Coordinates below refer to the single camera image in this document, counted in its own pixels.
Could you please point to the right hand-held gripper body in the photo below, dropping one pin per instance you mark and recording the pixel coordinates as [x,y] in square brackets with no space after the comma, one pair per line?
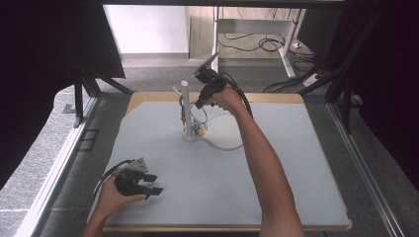
[212,84]

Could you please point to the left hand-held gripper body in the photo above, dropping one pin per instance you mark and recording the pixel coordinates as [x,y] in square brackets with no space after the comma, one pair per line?
[130,182]

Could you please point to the white key holder stand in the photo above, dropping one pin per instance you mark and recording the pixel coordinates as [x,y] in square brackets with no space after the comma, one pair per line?
[186,108]

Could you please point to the person's right hand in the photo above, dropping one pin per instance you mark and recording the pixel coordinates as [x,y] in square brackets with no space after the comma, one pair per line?
[229,98]

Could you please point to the person's left hand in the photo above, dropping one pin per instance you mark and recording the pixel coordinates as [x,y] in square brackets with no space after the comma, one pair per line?
[112,200]

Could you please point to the light grey table mat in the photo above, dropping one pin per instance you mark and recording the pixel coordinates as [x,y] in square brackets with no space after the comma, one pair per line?
[197,184]

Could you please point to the dark floor hatch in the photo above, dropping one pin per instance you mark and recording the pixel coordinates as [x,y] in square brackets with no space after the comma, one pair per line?
[89,140]

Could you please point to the black metal stand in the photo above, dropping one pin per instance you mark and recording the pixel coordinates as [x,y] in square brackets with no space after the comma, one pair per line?
[79,98]
[346,98]

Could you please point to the white power strip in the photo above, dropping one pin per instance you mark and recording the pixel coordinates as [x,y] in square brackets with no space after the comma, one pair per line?
[311,80]

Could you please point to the black curtain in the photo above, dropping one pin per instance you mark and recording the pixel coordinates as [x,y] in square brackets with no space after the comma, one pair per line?
[39,65]
[388,82]

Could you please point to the white desk frame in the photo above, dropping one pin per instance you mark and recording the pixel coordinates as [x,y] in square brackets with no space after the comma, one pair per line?
[253,25]

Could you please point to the aluminium frame rail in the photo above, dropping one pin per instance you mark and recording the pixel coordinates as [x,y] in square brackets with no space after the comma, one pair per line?
[56,171]
[365,171]

